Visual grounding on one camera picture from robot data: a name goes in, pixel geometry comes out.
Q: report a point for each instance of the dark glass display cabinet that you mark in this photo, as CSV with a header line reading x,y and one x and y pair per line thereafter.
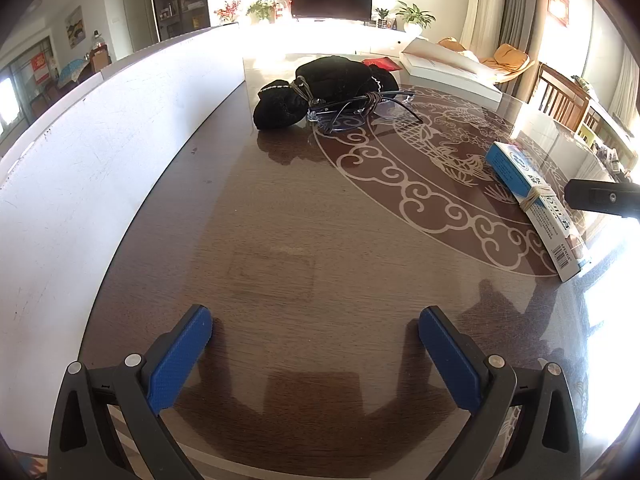
x,y
180,0

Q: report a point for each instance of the large white cardboard box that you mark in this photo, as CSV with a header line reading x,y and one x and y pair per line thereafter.
x,y
100,160

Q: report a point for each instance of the blue and white slim box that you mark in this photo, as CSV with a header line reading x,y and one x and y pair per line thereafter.
x,y
520,175

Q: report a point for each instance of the covered standing air conditioner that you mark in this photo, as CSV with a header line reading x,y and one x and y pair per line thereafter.
x,y
482,5

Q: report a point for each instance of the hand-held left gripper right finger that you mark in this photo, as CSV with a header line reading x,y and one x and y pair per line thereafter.
x,y
450,360

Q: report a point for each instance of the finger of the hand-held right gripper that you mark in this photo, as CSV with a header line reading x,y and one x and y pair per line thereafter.
x,y
600,197

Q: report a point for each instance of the cluttered side shelf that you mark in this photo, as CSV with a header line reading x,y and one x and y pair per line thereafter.
x,y
610,130

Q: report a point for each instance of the red door poster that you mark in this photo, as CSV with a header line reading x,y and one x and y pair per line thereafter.
x,y
41,67

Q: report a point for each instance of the wooden slatted chair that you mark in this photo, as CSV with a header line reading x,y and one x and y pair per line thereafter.
x,y
562,95

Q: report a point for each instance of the black flat television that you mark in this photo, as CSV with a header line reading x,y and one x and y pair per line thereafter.
x,y
331,0

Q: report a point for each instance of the black knit cloth bundle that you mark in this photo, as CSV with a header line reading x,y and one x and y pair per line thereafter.
x,y
340,77

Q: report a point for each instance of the large potted green plant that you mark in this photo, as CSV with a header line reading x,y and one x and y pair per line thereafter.
x,y
414,15

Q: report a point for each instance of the red envelope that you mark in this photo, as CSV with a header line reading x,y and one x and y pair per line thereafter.
x,y
382,64

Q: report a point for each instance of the blue mesh food cover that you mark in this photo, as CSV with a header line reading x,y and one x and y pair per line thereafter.
x,y
74,70

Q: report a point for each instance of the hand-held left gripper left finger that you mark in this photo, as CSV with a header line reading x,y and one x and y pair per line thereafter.
x,y
175,360

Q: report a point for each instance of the orange lounge chair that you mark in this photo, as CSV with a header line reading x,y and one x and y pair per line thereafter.
x,y
510,57

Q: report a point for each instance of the white sheer curtain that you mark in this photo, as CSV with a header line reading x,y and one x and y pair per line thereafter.
x,y
629,90

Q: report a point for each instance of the red flowers in vase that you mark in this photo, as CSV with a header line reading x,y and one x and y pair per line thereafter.
x,y
227,11

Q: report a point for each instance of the grey curtain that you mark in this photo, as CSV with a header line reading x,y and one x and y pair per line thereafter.
x,y
522,25

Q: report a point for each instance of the red wall hanging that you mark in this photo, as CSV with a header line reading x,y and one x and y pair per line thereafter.
x,y
559,5

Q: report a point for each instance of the white flat box with lid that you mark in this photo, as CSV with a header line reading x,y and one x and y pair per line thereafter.
x,y
450,72

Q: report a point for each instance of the bushy green potted plant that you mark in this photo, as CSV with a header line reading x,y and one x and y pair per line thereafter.
x,y
261,10

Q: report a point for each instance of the small potted green plant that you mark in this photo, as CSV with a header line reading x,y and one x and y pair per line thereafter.
x,y
382,15

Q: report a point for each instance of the white interior door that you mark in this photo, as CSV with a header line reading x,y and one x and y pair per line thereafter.
x,y
137,17

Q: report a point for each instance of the framed wall painting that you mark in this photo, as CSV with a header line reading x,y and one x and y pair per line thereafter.
x,y
74,27

